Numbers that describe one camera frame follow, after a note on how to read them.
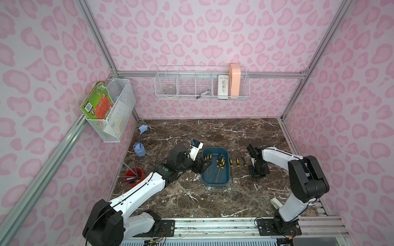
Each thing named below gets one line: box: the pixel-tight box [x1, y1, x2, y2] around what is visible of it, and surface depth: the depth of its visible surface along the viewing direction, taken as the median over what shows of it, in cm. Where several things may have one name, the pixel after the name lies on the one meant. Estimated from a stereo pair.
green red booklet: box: [80, 80, 115, 120], surface depth 73 cm
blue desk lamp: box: [133, 124, 149, 157], surface depth 95 cm
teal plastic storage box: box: [200, 147, 231, 188], surface depth 94 cm
